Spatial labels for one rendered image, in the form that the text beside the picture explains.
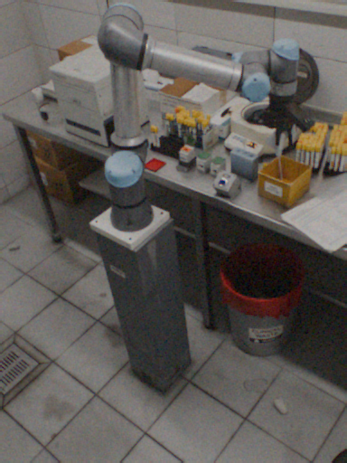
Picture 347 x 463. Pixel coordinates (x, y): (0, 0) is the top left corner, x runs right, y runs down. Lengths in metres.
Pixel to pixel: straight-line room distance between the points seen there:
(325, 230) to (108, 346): 1.29
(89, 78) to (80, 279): 1.22
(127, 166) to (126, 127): 0.14
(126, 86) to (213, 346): 1.35
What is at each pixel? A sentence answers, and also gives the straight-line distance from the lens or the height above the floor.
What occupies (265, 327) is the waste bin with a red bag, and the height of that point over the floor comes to 0.24.
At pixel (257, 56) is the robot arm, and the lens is 1.55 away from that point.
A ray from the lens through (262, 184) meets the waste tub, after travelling 1.78.
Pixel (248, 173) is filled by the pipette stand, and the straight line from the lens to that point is 1.87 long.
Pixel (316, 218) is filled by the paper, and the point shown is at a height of 0.89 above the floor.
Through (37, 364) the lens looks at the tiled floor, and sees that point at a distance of 2.56.
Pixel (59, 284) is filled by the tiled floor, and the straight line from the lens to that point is 2.87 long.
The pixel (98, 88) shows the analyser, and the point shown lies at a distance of 2.07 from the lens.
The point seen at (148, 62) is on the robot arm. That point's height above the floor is 1.45.
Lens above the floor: 1.98
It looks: 42 degrees down
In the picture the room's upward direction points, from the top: 8 degrees counter-clockwise
